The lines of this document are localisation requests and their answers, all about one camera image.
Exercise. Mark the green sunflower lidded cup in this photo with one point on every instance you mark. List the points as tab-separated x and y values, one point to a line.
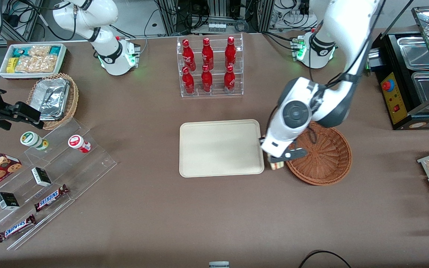
31	139

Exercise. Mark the large clear cracker bag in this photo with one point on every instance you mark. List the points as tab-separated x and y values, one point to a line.
35	64

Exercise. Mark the white power strip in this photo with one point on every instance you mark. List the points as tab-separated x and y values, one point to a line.
217	27

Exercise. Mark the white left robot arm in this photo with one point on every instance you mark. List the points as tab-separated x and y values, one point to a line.
348	22

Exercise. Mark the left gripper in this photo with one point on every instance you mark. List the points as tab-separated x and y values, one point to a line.
261	140

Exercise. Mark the clear acrylic bottle rack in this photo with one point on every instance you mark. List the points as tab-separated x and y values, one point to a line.
218	56

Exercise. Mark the small clear cracker bag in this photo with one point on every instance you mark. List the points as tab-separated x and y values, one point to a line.
39	50

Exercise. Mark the yellow snack packet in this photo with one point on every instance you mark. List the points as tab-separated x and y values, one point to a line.
11	65

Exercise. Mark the black food warmer appliance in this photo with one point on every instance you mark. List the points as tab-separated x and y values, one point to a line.
393	104

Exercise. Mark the clear acrylic stepped display shelf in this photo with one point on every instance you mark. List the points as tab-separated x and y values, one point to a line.
95	160

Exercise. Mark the red cola bottle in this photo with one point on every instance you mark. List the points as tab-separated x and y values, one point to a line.
206	80
229	80
230	52
188	82
188	56
207	54

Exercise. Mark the layered sandwich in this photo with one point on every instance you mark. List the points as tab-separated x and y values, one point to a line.
276	166

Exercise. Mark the small grey device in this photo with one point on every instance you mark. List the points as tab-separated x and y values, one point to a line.
219	264

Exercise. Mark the red lidded yogurt cup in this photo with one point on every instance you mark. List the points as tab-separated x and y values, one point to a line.
77	142

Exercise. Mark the brown round wicker basket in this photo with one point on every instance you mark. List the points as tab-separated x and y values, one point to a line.
326	160

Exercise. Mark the white plastic snack bin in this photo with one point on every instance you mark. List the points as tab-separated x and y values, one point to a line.
28	75

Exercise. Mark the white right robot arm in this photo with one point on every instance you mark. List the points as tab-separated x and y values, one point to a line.
106	56

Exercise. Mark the light wicker basket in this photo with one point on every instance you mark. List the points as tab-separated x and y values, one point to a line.
73	100

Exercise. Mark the small black carton box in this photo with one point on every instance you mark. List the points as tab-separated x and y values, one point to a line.
8	201
41	176

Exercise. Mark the teal snack packet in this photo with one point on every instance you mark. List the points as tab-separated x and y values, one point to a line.
21	52
54	50

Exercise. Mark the cream rectangular serving tray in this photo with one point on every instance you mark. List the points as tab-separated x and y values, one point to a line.
218	149

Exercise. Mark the Snickers chocolate bar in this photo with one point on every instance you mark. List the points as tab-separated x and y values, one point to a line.
50	198
16	228

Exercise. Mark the aluminium foil food container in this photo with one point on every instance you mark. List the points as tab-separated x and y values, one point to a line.
52	96

